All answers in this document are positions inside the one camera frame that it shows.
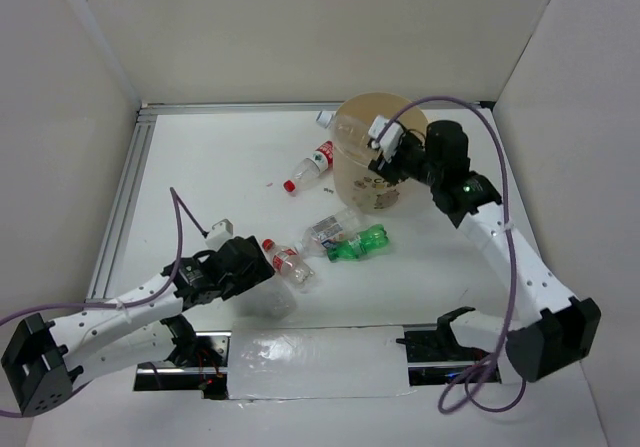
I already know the purple cable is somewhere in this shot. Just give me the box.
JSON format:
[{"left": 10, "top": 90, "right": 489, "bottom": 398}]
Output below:
[
  {"left": 0, "top": 186, "right": 211, "bottom": 418},
  {"left": 379, "top": 95, "right": 526, "bottom": 416}
]

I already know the large clear crushed bottle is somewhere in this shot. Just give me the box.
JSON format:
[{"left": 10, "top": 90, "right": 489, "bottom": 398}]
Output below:
[{"left": 315, "top": 110, "right": 380, "bottom": 155}]

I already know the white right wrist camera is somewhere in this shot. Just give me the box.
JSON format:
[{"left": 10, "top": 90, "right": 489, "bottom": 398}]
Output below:
[{"left": 368, "top": 115, "right": 405, "bottom": 161}]

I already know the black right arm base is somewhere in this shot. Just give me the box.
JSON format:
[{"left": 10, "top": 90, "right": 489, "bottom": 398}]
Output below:
[{"left": 395, "top": 307, "right": 503, "bottom": 387}]

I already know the clear bottle blue white label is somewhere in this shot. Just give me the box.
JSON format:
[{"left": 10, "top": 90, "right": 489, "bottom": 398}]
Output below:
[{"left": 294, "top": 208, "right": 365, "bottom": 257}]

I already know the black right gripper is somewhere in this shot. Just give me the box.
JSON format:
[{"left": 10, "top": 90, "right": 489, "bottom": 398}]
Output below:
[{"left": 369, "top": 129, "right": 443, "bottom": 186}]

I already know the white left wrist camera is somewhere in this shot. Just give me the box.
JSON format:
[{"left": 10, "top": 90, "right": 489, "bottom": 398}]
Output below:
[{"left": 205, "top": 219, "right": 234, "bottom": 251}]

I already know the red cap bottle near bin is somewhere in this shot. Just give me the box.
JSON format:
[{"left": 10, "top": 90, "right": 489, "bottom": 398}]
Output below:
[{"left": 283, "top": 140, "right": 334, "bottom": 195}]

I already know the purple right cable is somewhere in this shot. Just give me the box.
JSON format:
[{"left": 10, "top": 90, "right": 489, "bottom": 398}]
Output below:
[{"left": 379, "top": 95, "right": 526, "bottom": 416}]

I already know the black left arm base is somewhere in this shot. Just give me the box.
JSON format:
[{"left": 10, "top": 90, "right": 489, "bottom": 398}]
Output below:
[{"left": 133, "top": 315, "right": 231, "bottom": 401}]

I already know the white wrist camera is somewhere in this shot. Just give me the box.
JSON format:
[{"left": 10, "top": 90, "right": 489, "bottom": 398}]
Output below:
[
  {"left": 368, "top": 115, "right": 405, "bottom": 161},
  {"left": 205, "top": 219, "right": 234, "bottom": 251}
]

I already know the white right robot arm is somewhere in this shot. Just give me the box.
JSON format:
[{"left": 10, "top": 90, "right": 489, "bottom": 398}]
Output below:
[{"left": 368, "top": 116, "right": 601, "bottom": 382}]

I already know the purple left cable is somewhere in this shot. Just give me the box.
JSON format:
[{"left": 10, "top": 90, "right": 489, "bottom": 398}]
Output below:
[{"left": 0, "top": 186, "right": 211, "bottom": 418}]

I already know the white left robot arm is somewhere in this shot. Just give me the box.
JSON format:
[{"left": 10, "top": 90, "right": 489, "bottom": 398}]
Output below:
[{"left": 1, "top": 237, "right": 275, "bottom": 418}]

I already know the red cap bottle red label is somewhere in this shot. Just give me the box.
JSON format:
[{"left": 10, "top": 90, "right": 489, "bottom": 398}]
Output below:
[{"left": 262, "top": 239, "right": 315, "bottom": 293}]

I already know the clear bottle white cap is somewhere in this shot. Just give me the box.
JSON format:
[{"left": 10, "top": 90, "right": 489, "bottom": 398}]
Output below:
[{"left": 238, "top": 276, "right": 297, "bottom": 319}]

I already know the green plastic bottle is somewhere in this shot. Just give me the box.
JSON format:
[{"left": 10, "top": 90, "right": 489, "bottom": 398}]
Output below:
[{"left": 327, "top": 224, "right": 390, "bottom": 262}]

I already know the cream cartoon capybara bin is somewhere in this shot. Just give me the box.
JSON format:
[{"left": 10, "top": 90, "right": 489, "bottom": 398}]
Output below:
[{"left": 329, "top": 92, "right": 409, "bottom": 214}]

